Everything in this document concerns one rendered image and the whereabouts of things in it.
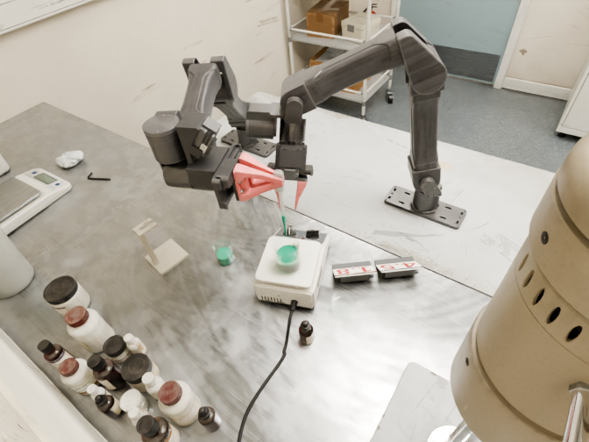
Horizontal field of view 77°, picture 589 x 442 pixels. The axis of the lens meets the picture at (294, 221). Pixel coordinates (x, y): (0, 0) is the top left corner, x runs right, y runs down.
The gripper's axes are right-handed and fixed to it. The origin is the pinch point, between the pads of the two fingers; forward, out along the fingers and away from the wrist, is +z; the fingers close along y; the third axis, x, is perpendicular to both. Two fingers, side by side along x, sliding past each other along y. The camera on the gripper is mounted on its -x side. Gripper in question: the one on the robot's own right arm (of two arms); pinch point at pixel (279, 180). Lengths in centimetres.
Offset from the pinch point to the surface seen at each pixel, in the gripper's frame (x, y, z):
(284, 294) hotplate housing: 26.7, -5.0, -0.6
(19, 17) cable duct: 0, 77, -121
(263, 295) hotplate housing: 28.8, -5.0, -5.5
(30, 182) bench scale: 28, 20, -88
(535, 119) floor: 120, 227, 120
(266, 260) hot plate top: 23.1, 0.2, -5.4
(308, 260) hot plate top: 23.1, 1.9, 3.4
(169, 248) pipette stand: 31.0, 5.3, -33.9
